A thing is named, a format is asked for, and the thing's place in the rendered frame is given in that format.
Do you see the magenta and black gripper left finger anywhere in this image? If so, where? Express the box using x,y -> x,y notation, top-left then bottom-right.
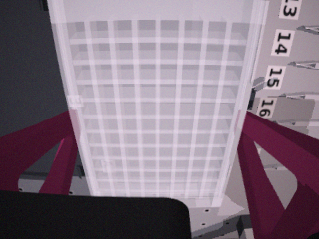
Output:
0,110 -> 78,194

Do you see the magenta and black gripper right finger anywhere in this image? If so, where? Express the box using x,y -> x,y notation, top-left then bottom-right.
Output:
237,111 -> 319,239

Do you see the light grey perforated base plate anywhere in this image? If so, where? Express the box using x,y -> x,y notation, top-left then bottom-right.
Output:
18,176 -> 240,239

